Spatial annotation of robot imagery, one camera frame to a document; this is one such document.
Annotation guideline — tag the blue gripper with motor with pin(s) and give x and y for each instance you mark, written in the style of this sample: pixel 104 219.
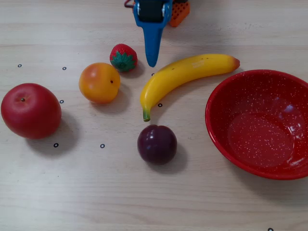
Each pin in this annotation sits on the blue gripper with motor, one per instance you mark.
pixel 152 25

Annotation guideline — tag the dark purple plum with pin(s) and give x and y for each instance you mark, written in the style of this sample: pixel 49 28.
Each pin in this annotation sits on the dark purple plum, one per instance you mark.
pixel 157 144

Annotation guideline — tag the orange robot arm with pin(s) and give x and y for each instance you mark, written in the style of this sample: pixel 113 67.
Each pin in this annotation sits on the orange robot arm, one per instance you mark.
pixel 179 13

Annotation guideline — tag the red speckled bowl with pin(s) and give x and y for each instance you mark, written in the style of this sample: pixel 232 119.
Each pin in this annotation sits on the red speckled bowl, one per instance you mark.
pixel 258 125

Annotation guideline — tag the red strawberry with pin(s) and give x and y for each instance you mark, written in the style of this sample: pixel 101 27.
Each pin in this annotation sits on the red strawberry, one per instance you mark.
pixel 123 57

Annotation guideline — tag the yellow banana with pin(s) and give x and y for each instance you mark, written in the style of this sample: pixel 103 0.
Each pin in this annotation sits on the yellow banana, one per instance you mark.
pixel 178 74

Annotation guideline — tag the orange yellow peach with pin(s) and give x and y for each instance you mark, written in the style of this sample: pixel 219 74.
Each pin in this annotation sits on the orange yellow peach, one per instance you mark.
pixel 99 83

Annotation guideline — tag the red apple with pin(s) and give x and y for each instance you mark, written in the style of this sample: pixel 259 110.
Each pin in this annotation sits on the red apple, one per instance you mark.
pixel 30 110

